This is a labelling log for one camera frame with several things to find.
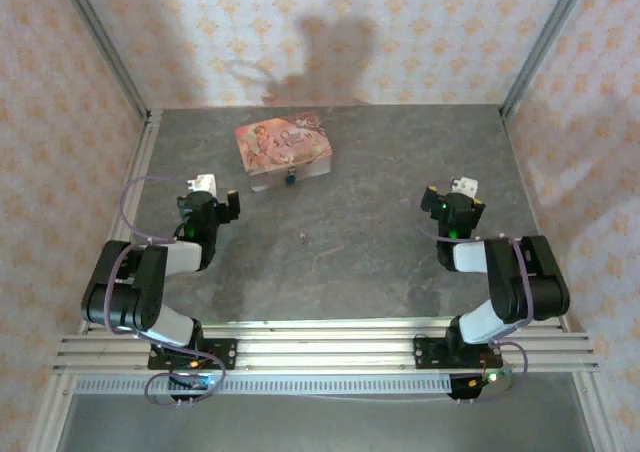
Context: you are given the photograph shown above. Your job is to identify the grey metal panel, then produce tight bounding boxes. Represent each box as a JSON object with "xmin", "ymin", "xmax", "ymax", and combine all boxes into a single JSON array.
[{"xmin": 59, "ymin": 392, "xmax": 596, "ymax": 452}]

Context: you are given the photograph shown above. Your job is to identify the aluminium frame leg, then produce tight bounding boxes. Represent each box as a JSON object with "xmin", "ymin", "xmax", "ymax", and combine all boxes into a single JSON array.
[
  {"xmin": 27, "ymin": 371, "xmax": 76, "ymax": 452},
  {"xmin": 572, "ymin": 371, "xmax": 619, "ymax": 452}
]

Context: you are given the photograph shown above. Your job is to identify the aluminium side rail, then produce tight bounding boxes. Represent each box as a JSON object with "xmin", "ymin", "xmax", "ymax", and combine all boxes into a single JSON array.
[{"xmin": 79, "ymin": 110, "xmax": 164, "ymax": 336}]

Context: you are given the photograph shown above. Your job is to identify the aluminium corner post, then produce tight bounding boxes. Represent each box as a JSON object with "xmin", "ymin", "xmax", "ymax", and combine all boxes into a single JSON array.
[
  {"xmin": 499, "ymin": 0, "xmax": 596, "ymax": 119},
  {"xmin": 52, "ymin": 0, "xmax": 152, "ymax": 122}
]

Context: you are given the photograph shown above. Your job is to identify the small circuit board with LEDs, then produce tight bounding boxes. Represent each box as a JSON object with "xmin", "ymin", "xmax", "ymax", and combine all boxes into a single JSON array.
[
  {"xmin": 464, "ymin": 369, "xmax": 516, "ymax": 391},
  {"xmin": 168, "ymin": 369, "xmax": 217, "ymax": 392}
]

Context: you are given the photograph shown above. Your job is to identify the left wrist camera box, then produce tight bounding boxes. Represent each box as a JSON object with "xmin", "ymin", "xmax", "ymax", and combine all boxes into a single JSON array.
[{"xmin": 185, "ymin": 172, "xmax": 219, "ymax": 197}]

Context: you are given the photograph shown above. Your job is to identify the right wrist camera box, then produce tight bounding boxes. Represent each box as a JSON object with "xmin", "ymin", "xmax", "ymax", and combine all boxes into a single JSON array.
[{"xmin": 451, "ymin": 175, "xmax": 480, "ymax": 199}]

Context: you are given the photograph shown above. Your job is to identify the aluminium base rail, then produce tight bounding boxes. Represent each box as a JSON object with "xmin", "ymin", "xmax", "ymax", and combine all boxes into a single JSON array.
[{"xmin": 52, "ymin": 314, "xmax": 601, "ymax": 374}]

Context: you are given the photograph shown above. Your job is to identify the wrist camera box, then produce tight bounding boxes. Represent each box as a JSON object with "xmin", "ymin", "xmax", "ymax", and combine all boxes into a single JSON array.
[
  {"xmin": 451, "ymin": 175, "xmax": 480, "ymax": 199},
  {"xmin": 185, "ymin": 172, "xmax": 219, "ymax": 197}
]

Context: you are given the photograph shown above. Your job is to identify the white slotted cable duct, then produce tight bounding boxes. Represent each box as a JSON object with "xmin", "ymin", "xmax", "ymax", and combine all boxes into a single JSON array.
[{"xmin": 74, "ymin": 374, "xmax": 454, "ymax": 396}]

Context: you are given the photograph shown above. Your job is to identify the decorated pink tin box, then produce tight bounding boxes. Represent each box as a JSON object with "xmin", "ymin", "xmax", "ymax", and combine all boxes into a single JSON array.
[{"xmin": 234, "ymin": 111, "xmax": 335, "ymax": 193}]

